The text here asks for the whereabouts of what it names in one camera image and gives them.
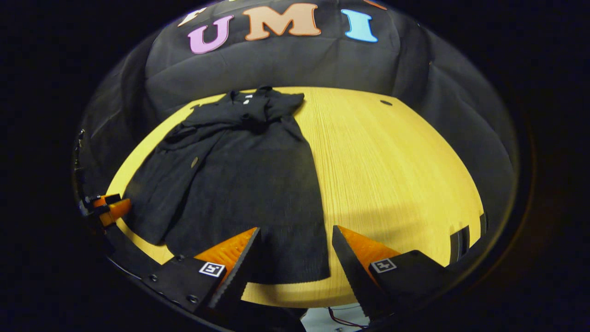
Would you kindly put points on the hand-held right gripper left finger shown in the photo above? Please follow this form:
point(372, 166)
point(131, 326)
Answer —
point(239, 272)

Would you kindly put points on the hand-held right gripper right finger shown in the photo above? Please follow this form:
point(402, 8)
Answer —
point(352, 272)

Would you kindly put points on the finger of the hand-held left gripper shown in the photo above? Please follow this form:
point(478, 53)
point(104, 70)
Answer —
point(115, 210)

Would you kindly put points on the black button-up shirt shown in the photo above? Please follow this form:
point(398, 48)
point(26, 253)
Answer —
point(249, 184)

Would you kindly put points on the dark slatted object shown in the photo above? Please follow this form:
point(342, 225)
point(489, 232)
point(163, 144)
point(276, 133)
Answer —
point(458, 244)

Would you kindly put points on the black backdrop cloth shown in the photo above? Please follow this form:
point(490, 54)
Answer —
point(286, 60)

